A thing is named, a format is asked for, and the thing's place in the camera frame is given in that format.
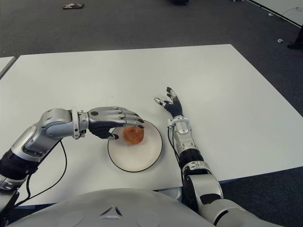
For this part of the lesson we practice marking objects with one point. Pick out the white plate with black rim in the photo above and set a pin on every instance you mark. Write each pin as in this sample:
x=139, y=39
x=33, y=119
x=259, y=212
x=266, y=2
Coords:
x=142, y=151

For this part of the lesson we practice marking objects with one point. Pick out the white side table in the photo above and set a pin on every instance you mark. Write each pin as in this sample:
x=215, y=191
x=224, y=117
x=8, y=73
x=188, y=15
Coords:
x=6, y=65

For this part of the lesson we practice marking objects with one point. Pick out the grey robot torso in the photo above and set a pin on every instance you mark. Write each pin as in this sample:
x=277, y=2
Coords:
x=113, y=208

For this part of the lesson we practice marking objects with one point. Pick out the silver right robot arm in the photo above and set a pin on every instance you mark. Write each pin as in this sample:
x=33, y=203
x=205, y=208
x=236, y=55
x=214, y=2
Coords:
x=187, y=146

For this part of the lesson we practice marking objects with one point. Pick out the dark red flat floor item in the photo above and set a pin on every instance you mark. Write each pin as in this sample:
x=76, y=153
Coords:
x=73, y=5

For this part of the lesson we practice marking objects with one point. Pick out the red yellow apple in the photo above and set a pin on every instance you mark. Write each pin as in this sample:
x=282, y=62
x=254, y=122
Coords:
x=133, y=134

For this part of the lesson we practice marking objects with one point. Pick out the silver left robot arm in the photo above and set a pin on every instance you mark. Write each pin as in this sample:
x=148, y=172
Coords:
x=35, y=142

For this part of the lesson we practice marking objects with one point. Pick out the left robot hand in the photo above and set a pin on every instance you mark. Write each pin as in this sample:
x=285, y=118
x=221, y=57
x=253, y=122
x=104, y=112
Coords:
x=106, y=120

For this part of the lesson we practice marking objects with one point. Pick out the dark shoe of person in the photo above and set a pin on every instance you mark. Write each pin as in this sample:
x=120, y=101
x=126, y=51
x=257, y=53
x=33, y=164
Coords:
x=297, y=45

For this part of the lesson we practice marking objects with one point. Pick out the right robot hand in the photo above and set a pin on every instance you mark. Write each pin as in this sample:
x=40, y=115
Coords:
x=175, y=107

